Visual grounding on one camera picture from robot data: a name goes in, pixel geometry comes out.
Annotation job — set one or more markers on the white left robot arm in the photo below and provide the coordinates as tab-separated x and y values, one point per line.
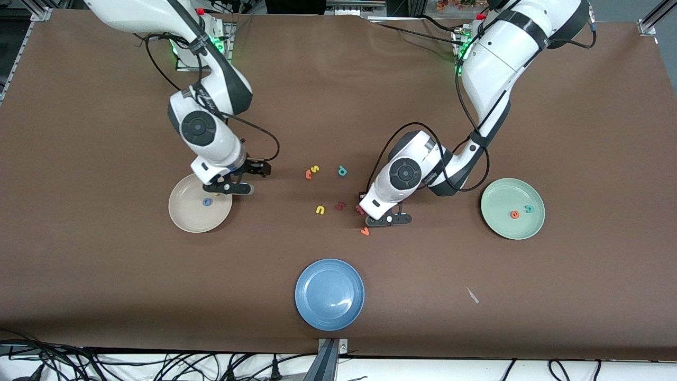
497	63

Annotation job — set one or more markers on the beige brown plate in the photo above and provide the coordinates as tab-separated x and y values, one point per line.
195	217

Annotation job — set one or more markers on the small white paper scrap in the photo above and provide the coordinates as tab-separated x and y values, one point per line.
472	295

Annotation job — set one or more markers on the orange artificial flowers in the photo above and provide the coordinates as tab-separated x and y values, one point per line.
447	5

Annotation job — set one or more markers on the aluminium background frame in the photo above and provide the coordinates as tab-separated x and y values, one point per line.
354	8

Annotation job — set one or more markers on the blue plate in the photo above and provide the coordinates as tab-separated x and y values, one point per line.
329	295

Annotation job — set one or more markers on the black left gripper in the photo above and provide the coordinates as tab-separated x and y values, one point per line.
359	197

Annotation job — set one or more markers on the green plate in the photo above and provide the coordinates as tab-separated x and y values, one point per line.
502	201

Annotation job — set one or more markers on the aluminium frame rail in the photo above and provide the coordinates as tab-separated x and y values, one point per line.
21	47
648	26

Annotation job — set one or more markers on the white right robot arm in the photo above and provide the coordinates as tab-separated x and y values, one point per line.
201	127

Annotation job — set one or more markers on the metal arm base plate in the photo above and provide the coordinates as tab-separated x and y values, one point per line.
230	42
459	39

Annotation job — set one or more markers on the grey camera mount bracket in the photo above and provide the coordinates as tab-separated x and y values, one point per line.
330	346

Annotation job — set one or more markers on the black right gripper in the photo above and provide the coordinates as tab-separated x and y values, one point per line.
254	168

